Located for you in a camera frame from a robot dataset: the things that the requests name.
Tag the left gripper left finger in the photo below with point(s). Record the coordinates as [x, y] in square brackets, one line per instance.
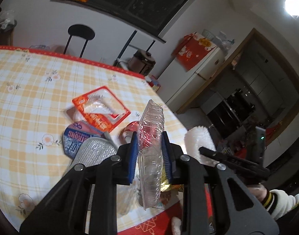
[85, 190]

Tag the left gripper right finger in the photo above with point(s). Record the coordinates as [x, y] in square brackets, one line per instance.
[215, 199]

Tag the silver foil bag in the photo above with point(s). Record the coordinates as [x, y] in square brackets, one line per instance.
[92, 152]

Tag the blue snack bag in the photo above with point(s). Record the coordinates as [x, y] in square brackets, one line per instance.
[75, 134]

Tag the gold foil wrapper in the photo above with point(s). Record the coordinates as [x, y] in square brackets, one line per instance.
[166, 186]

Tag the red crushed can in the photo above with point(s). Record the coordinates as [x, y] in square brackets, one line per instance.
[127, 133]

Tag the clear plastic tray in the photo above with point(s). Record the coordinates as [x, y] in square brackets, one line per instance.
[150, 160]

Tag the red food package sleeve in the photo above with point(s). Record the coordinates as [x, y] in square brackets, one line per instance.
[101, 109]

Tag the right hand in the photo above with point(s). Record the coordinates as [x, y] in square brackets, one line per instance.
[259, 191]

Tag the white fluffy sleeve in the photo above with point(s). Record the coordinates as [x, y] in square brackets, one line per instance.
[195, 138]

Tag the white refrigerator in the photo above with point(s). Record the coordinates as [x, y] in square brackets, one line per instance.
[177, 84]

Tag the checkered tablecloth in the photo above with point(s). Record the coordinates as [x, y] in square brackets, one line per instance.
[36, 90]

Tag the colourful shopping bag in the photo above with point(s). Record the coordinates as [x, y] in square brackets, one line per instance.
[153, 82]

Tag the red cloth on fridge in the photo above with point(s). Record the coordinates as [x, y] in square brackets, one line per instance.
[192, 49]

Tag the brown rice cooker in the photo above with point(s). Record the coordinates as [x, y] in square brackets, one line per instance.
[142, 62]

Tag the black metal shelf rack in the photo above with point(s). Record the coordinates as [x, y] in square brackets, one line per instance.
[137, 41]

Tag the black round stool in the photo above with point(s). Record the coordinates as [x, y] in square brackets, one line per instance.
[81, 31]

